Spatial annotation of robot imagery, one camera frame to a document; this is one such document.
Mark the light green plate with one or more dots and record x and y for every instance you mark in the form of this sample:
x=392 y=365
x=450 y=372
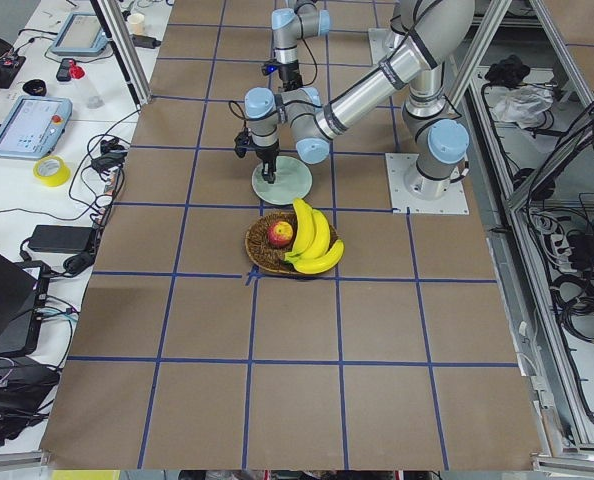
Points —
x=293 y=179

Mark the yellow banana bunch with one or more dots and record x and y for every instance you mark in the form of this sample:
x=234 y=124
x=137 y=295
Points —
x=312 y=252

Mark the crumpled white cloth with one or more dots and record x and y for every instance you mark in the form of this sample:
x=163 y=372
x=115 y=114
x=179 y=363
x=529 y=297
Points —
x=525 y=106

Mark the paper cup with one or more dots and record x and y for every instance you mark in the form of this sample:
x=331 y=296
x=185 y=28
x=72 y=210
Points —
x=136 y=23

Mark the woven wicker basket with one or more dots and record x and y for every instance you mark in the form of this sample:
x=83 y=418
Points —
x=262 y=254

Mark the black laptop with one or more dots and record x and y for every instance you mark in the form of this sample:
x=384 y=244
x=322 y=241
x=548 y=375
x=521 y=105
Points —
x=23 y=289

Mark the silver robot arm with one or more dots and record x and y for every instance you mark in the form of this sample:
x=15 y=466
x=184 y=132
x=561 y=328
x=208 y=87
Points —
x=425 y=32
x=298 y=20

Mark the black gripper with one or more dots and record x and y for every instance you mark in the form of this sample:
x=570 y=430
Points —
x=266 y=155

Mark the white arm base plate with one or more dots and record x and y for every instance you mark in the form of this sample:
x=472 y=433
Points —
x=412 y=193

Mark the blue teach pendant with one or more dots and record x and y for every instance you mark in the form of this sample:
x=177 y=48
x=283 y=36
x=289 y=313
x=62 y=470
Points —
x=80 y=36
x=33 y=127

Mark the clear bottle red cap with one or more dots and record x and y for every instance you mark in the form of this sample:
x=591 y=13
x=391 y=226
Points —
x=85 y=86

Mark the yellow tape roll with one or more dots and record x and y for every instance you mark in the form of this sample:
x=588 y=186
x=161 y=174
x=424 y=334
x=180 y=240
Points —
x=51 y=171

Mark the red apple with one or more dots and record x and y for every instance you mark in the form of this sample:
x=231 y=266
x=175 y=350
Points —
x=280 y=234

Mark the blue teach pendant far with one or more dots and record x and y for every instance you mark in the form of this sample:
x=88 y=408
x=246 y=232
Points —
x=80 y=36

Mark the black power adapter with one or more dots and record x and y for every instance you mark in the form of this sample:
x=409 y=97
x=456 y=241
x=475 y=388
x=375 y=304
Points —
x=60 y=239

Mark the aluminium frame post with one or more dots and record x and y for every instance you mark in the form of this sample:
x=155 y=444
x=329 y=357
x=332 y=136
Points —
x=111 y=20

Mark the blue teach pendant near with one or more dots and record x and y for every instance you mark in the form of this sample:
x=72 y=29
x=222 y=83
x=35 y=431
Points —
x=33 y=127

